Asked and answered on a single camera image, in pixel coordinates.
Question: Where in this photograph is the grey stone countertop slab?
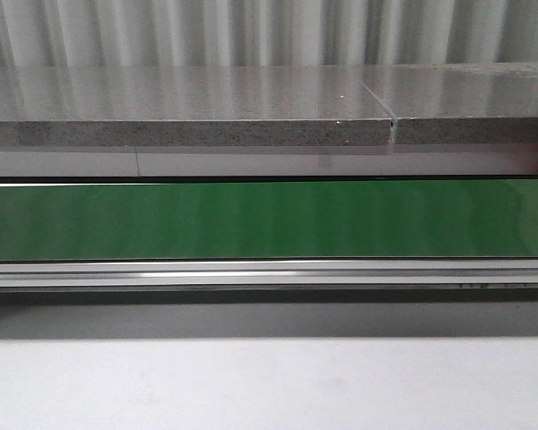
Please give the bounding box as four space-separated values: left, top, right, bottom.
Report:
0 66 391 148

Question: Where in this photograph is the green conveyor belt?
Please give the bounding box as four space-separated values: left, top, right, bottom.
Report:
0 179 538 262

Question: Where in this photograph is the white base panel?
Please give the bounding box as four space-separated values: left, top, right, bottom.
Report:
0 143 538 177

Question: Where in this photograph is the white pleated curtain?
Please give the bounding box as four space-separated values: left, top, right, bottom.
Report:
0 1 538 66

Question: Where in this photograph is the aluminium conveyor side rail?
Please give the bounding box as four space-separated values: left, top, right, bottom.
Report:
0 258 538 293

